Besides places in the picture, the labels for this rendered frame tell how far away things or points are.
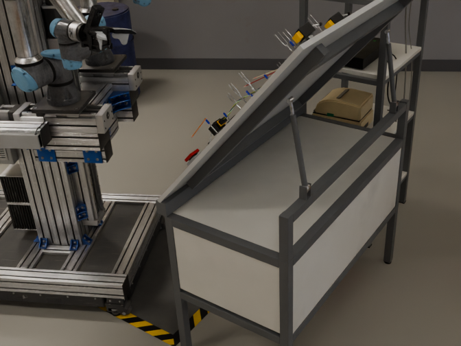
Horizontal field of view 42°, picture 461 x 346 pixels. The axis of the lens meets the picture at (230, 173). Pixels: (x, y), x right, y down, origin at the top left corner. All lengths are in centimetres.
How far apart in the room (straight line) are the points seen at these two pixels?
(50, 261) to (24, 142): 86
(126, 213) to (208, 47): 294
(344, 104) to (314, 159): 58
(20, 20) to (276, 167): 128
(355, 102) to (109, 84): 133
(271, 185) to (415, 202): 163
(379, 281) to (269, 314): 110
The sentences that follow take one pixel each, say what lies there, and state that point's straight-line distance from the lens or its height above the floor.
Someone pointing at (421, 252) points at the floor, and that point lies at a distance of 371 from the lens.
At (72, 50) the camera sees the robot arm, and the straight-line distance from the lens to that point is 245.
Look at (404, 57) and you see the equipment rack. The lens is 348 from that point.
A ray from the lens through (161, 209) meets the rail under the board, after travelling 255.
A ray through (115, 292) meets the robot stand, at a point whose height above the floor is 18.
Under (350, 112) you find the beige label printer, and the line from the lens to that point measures 342.
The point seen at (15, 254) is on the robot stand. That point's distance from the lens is 358.
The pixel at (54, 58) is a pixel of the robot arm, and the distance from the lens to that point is 274.
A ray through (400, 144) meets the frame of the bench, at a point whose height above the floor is 79.
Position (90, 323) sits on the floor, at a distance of 332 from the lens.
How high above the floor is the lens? 223
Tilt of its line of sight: 30 degrees down
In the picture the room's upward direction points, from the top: 3 degrees counter-clockwise
